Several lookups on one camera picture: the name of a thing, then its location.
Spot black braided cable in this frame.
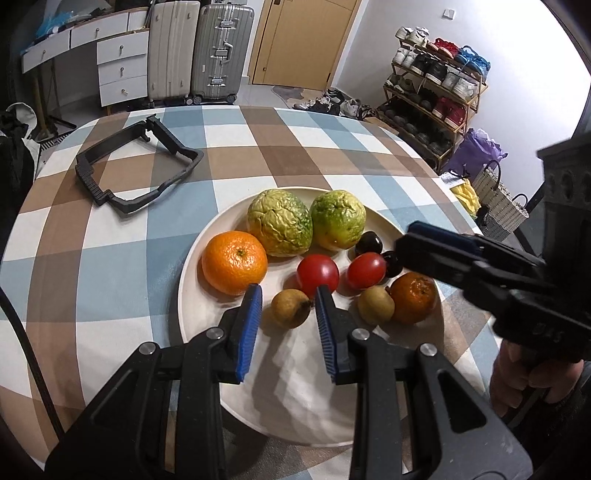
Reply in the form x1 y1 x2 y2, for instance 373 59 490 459
0 286 65 444

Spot grey floor mat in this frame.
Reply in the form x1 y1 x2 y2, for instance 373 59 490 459
270 84 305 104

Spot black plastic frame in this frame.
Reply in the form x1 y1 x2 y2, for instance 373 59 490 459
75 115 204 217

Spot wrinkled yellow-green passion fruit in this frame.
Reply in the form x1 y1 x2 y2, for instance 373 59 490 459
309 190 367 251
247 189 314 258

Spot purple bag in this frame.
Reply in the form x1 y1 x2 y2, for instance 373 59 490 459
445 128 508 178

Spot beige hard suitcase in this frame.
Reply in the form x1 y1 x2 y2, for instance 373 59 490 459
147 0 201 103

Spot person's right hand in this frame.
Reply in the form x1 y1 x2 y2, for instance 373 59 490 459
489 344 583 419

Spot wooden door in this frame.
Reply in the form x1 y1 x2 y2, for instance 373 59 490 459
248 0 363 92

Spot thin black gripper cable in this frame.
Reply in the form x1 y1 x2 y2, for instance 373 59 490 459
503 388 552 428

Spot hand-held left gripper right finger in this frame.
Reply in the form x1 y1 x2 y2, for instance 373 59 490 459
314 285 532 480

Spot red tomato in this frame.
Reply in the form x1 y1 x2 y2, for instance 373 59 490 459
296 254 340 296
346 253 387 291

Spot brown kiwi fruit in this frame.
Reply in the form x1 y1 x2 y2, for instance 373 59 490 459
270 288 312 329

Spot beige round plate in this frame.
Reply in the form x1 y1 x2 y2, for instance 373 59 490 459
178 186 446 446

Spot silver hard suitcase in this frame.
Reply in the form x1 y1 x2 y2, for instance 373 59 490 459
190 4 256 104

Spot orange mandarin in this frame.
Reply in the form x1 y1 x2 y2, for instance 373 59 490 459
388 271 438 325
201 231 269 296

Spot dark purple plum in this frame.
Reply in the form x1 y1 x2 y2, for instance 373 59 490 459
355 232 384 256
382 250 403 278

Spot person's right forearm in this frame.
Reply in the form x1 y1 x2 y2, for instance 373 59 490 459
531 362 591 462

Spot blue plastic bag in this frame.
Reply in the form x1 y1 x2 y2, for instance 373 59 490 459
37 11 81 35

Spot yellow bag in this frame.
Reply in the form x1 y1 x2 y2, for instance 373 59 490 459
450 179 482 217

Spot white drawer cabinet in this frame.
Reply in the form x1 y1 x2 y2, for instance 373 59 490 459
21 8 151 116

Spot black and white jacket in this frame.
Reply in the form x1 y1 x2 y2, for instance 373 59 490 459
0 102 42 208

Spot wooden shoe rack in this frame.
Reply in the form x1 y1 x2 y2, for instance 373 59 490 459
376 34 489 171

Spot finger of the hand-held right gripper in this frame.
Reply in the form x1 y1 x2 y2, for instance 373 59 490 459
409 222 546 273
394 233 556 302

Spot white woven basket bag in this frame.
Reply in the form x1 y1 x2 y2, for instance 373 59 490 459
470 159 529 241

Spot scattered loose shoes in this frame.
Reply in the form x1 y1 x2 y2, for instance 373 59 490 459
293 87 372 120

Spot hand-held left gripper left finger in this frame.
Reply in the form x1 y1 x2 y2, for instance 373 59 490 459
44 283 264 480

